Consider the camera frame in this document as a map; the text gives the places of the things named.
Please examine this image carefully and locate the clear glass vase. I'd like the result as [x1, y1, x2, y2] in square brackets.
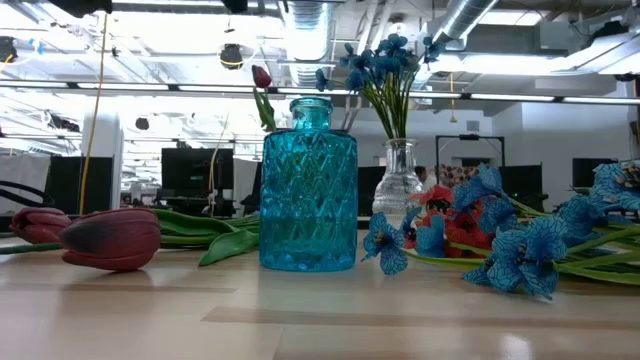
[371, 138, 426, 229]

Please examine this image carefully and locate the brown patterned curtain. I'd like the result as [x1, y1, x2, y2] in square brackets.
[438, 164, 479, 189]

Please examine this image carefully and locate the blue glass vase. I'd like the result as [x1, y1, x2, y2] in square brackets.
[258, 96, 359, 274]

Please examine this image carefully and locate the blue artificial flower bunch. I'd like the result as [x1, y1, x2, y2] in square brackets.
[361, 163, 519, 277]
[462, 159, 640, 302]
[314, 33, 447, 141]

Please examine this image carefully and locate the long yellow cable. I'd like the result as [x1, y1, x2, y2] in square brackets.
[78, 12, 109, 216]

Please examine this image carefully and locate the dark red artificial tulip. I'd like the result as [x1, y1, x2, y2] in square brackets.
[251, 64, 278, 134]
[0, 207, 74, 256]
[58, 207, 262, 273]

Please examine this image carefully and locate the black cable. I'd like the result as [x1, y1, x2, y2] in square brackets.
[0, 179, 55, 207]

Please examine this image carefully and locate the orange artificial flower bunch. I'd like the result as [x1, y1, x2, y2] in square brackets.
[408, 183, 501, 260]

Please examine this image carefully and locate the black rectangular stand frame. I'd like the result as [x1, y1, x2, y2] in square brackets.
[434, 133, 506, 171]

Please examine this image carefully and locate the black monitor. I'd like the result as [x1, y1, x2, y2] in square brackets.
[572, 157, 614, 189]
[160, 147, 235, 199]
[48, 156, 114, 214]
[499, 164, 544, 201]

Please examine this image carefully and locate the black round ceiling fixture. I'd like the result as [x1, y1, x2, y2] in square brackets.
[219, 43, 245, 71]

